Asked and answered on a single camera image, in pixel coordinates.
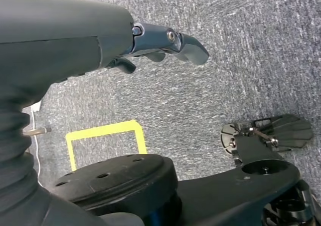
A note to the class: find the black robot foot plate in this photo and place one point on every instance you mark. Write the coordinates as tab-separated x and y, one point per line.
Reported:
291	135

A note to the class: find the metal rod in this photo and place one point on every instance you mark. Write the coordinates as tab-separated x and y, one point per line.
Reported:
37	131

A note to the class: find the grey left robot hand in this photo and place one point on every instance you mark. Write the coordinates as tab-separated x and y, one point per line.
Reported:
62	35

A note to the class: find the robot leg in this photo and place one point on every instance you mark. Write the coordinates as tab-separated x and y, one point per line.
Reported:
225	191

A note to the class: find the yellow floor tape square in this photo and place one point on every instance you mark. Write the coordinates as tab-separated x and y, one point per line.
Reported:
105	130

